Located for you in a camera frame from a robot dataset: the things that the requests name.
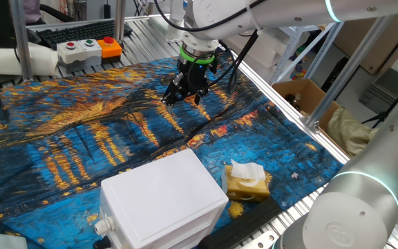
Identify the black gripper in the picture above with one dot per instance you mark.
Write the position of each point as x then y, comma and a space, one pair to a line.
193, 77

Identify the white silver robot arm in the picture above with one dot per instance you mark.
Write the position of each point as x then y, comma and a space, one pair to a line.
289, 14

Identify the white box on shelf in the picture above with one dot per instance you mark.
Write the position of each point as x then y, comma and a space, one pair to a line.
254, 48

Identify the orange emergency stop box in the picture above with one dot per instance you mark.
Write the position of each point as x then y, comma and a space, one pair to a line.
109, 50

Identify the white plastic drawer box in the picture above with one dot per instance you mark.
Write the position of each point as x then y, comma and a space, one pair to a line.
164, 197

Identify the yellow tissue pack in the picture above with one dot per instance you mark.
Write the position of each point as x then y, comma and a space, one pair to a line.
247, 190

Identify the blue starry painting tablecloth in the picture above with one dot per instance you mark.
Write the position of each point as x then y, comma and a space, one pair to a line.
81, 138

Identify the white metal shelf rack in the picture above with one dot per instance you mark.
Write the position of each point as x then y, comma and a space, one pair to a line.
290, 52

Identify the grey two-button control box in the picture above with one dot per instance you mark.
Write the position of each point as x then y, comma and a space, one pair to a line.
78, 52

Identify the black keyboard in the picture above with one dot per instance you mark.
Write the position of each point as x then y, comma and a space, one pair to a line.
81, 32

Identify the open cardboard box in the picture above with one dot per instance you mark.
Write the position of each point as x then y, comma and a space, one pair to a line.
309, 93

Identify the black foam strip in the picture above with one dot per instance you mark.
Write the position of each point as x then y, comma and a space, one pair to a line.
240, 224

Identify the black case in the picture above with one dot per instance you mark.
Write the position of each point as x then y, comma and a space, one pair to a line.
335, 74

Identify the black office chair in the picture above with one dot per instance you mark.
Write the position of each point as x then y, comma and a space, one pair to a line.
55, 12

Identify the beige cloth bag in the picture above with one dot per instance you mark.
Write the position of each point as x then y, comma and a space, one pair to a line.
347, 133

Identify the person in purple shirt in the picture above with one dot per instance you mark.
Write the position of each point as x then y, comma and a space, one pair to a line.
31, 10

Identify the grey plastic crate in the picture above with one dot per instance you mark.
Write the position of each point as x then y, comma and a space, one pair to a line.
375, 97

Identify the black tripod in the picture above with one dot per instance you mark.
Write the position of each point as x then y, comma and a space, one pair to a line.
389, 110

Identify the white pedestal base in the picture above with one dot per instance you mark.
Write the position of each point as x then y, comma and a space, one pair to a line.
175, 32

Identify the aluminium frame post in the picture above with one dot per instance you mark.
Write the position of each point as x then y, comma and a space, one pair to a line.
344, 72
119, 20
21, 38

